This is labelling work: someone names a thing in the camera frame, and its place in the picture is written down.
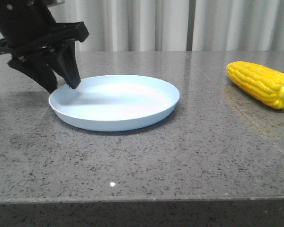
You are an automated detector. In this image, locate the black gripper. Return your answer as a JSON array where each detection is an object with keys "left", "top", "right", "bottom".
[{"left": 0, "top": 0, "right": 89, "bottom": 93}]

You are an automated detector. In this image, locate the light blue round plate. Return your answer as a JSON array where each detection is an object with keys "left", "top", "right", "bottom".
[{"left": 49, "top": 75, "right": 180, "bottom": 132}]

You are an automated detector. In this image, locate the yellow corn cob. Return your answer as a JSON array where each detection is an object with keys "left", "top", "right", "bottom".
[{"left": 226, "top": 61, "right": 284, "bottom": 109}]

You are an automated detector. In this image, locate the grey pleated curtain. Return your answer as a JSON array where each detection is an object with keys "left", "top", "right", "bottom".
[{"left": 50, "top": 0, "right": 284, "bottom": 52}]

